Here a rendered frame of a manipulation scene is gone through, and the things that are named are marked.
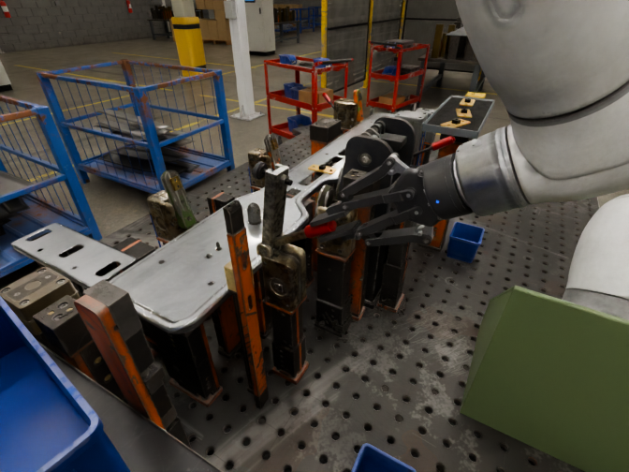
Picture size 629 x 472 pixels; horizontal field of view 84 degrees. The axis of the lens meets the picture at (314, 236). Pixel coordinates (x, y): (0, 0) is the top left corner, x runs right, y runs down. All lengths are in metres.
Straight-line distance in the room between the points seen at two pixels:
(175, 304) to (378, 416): 0.48
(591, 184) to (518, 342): 0.37
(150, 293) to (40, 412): 0.24
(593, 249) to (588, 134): 0.52
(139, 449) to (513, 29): 0.52
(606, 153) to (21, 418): 0.66
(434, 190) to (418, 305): 0.68
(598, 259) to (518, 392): 0.29
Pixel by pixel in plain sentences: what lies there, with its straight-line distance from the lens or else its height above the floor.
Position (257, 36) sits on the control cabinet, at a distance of 11.58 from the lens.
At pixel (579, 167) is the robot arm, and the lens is 0.39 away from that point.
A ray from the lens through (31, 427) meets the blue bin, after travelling 0.56.
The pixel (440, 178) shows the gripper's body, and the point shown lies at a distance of 0.43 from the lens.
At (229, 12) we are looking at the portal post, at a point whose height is 1.27.
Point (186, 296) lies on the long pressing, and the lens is 0.67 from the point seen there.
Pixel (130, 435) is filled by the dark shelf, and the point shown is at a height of 1.03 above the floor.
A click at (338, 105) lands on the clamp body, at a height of 1.04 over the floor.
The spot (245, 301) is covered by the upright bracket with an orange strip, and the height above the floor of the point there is 1.02.
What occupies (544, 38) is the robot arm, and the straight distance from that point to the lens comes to 0.31.
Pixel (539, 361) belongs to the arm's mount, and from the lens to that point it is 0.73.
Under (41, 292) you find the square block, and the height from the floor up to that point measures 1.06.
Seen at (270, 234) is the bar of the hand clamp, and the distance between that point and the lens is 0.61.
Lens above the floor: 1.44
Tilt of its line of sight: 34 degrees down
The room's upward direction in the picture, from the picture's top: straight up
